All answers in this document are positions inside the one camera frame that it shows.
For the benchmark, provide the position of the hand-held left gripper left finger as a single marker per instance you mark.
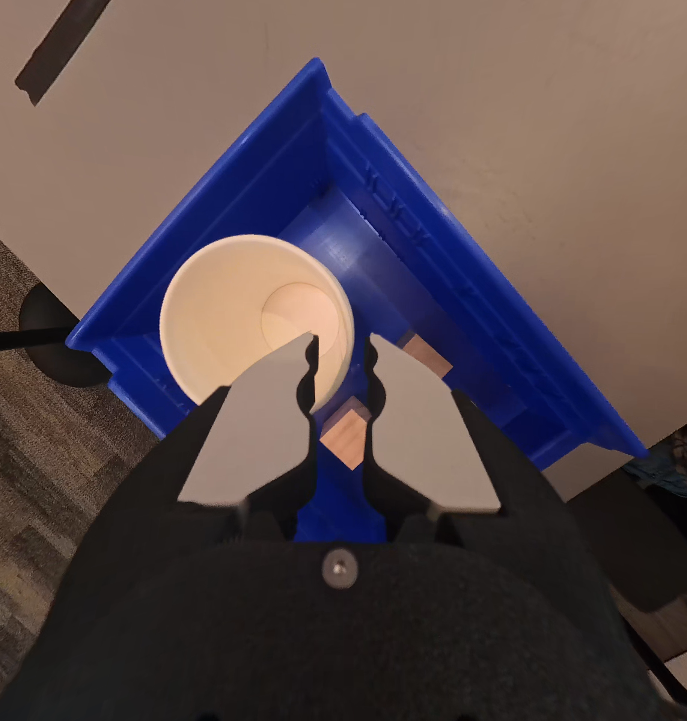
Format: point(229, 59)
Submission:
point(253, 439)

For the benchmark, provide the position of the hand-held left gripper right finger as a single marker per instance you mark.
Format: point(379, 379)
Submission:
point(428, 450)

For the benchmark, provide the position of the wooden cube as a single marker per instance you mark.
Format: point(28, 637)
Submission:
point(431, 357)
point(346, 436)

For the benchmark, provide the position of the white paper cup green band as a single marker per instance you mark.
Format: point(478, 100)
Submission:
point(219, 315)

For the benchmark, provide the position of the blue plastic bin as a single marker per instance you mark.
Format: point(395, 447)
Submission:
point(264, 169)

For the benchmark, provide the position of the black round stand base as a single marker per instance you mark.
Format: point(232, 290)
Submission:
point(62, 360)

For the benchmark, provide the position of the black chair armrest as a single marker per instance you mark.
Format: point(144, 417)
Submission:
point(647, 552)

